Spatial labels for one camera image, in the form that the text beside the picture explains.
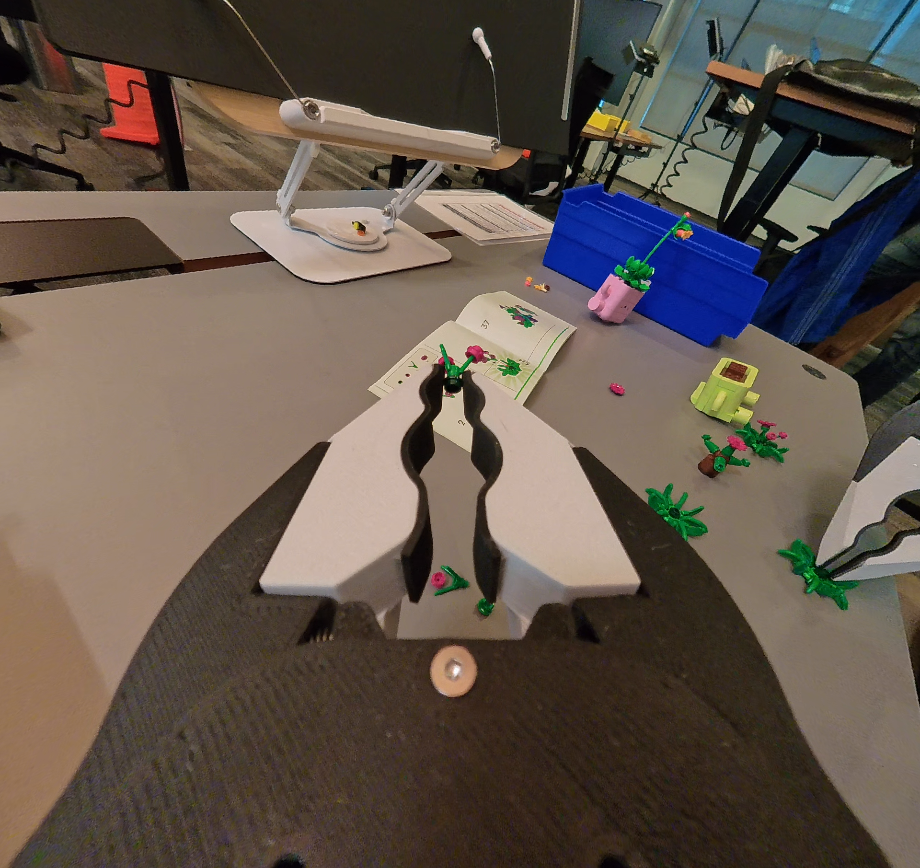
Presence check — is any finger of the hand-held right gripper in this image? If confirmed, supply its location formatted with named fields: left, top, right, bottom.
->
left=825, top=519, right=920, bottom=586
left=816, top=401, right=920, bottom=573

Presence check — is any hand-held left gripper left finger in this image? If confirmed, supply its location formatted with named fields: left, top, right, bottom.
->
left=257, top=363, right=444, bottom=621

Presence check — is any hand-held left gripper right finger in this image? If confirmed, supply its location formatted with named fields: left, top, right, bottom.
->
left=462, top=370, right=643, bottom=637

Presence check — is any green toy leaf piece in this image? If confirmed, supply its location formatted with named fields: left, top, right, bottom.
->
left=776, top=539, right=861, bottom=612
left=644, top=483, right=710, bottom=543

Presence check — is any green stem with pink flowers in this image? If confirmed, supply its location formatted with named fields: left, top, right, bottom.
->
left=436, top=341, right=487, bottom=396

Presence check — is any pink toy flower pot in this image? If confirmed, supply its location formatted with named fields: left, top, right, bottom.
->
left=587, top=211, right=695, bottom=326

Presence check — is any green plant with pink flowers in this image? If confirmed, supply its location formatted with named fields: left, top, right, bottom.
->
left=733, top=418, right=792, bottom=463

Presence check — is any brown pot toy cactus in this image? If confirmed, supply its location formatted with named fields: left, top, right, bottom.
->
left=696, top=433, right=753, bottom=481

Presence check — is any lime toy flower pot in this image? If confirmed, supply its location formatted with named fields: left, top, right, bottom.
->
left=690, top=358, right=761, bottom=428

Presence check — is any toy instruction booklet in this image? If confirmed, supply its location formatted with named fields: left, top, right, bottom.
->
left=368, top=291, right=578, bottom=452

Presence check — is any blue fabric bag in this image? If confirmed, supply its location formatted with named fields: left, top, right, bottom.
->
left=751, top=171, right=920, bottom=351

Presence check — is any white book stand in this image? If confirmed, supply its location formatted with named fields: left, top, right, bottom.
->
left=183, top=81, right=522, bottom=285

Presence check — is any blue plastic bin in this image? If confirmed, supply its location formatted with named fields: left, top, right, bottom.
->
left=542, top=184, right=770, bottom=348

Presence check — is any printed paper sheet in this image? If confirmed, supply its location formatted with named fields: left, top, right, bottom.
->
left=414, top=190, right=556, bottom=245

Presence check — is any wooden desk with black legs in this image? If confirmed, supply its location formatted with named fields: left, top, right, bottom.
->
left=703, top=56, right=920, bottom=236

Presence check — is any black bag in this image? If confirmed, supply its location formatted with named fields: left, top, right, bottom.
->
left=762, top=56, right=920, bottom=110

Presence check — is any red floor item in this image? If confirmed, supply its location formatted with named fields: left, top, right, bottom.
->
left=99, top=61, right=164, bottom=144

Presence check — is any black screen panel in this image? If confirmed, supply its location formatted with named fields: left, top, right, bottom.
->
left=575, top=0, right=664, bottom=107

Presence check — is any black board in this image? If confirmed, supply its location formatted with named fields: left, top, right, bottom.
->
left=13, top=0, right=589, bottom=159

